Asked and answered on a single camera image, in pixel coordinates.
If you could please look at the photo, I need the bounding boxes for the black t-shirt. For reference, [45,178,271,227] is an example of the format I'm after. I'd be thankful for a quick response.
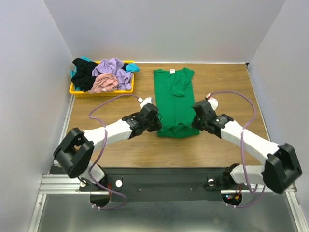
[71,58,98,92]

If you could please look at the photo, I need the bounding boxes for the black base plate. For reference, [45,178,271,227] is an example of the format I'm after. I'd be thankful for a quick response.
[79,168,247,208]

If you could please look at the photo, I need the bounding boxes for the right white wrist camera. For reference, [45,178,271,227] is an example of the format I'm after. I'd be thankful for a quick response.
[205,93,219,111]

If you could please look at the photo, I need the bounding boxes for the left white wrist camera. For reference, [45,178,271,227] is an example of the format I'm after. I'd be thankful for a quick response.
[137,97,154,108]

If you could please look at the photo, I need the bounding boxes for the green t-shirt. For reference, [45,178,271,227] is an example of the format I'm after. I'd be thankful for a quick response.
[154,67,199,139]

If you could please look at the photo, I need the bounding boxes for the pink t-shirt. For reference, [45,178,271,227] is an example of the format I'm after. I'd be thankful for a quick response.
[88,73,118,94]

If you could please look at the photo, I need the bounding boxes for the teal t-shirt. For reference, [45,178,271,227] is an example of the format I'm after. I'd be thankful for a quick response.
[70,56,140,92]

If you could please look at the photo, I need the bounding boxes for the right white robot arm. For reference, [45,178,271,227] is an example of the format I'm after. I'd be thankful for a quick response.
[192,98,302,194]

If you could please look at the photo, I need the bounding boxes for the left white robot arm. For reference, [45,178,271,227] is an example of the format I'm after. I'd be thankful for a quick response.
[53,103,162,188]

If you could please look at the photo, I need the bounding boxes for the yellow plastic bin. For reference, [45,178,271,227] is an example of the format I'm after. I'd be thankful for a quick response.
[69,60,135,98]

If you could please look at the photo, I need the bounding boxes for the lavender t-shirt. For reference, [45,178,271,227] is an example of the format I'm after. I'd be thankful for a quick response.
[92,58,133,90]

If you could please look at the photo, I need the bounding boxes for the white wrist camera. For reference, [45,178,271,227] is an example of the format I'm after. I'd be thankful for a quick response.
[137,97,154,108]
[205,93,219,111]

